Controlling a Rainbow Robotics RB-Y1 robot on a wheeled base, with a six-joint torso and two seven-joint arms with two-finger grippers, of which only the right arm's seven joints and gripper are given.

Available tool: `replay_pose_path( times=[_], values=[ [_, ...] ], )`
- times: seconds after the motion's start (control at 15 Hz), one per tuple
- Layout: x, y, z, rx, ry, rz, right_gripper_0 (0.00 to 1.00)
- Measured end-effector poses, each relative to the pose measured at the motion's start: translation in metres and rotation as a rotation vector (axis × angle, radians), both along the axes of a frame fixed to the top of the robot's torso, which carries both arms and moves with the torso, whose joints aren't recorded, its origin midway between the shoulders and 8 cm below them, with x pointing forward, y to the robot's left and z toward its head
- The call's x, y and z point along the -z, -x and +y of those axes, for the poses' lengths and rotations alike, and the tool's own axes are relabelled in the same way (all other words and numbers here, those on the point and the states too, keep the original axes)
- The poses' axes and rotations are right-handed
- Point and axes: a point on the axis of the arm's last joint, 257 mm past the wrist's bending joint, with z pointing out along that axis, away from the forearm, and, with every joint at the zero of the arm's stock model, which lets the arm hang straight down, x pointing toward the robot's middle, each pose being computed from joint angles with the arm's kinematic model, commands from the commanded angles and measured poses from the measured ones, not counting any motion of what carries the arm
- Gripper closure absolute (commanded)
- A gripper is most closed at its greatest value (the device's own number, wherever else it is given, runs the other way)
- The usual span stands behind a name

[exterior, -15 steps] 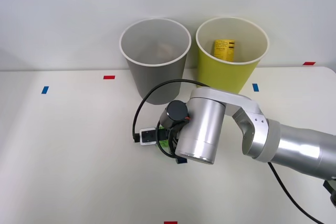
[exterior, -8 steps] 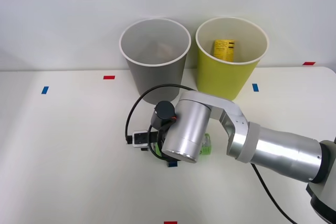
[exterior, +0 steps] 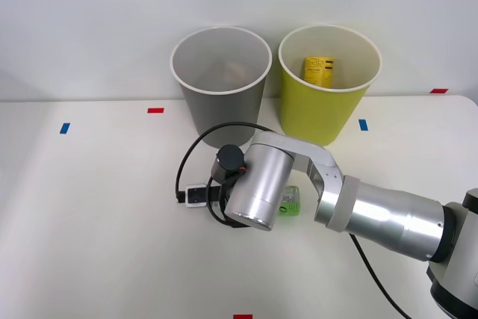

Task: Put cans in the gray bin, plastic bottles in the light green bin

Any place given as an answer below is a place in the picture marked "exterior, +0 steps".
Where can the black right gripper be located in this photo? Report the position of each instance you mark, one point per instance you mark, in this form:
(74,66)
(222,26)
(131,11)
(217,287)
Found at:
(219,195)

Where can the green label plastic bottle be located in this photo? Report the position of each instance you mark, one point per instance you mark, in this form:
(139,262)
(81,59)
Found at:
(291,203)

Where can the silver and black right arm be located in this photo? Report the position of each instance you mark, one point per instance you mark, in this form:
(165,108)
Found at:
(373,207)

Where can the grey plastic waste bin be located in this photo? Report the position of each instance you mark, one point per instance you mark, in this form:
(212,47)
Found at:
(224,113)

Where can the yellow-green plastic waste bin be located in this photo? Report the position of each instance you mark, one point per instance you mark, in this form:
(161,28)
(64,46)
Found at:
(317,113)

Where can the pale grey wrist camera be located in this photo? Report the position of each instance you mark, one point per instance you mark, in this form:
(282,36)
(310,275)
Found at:
(196,196)

